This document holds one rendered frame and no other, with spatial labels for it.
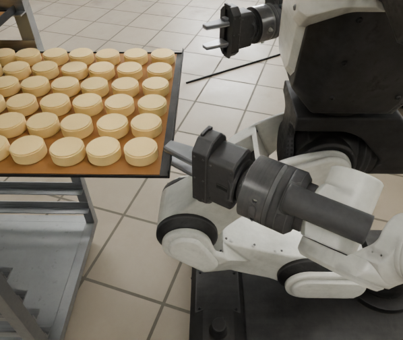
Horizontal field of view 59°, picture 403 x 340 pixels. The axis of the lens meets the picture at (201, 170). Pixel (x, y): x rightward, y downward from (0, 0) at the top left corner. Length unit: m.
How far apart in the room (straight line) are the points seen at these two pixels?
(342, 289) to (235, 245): 0.30
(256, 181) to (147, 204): 1.10
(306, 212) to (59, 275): 0.93
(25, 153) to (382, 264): 0.48
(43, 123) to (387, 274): 0.52
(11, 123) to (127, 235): 0.87
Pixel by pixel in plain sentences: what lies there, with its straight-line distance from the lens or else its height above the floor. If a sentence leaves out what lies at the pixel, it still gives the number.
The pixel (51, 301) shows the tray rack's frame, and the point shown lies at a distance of 1.18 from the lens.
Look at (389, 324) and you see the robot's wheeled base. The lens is 1.16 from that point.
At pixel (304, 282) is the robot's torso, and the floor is 0.32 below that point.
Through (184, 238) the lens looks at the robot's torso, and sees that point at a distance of 0.79.
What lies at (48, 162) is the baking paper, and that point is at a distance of 0.58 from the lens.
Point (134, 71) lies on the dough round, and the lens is 0.74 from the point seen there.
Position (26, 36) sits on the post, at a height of 0.80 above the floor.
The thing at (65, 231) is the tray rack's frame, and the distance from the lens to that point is 1.31.
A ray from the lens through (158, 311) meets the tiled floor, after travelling 1.25.
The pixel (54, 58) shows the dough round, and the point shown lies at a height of 0.79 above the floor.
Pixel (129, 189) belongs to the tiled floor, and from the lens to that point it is 1.59.
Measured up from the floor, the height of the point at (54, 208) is 0.23.
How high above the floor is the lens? 1.13
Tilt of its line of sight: 43 degrees down
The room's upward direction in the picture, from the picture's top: straight up
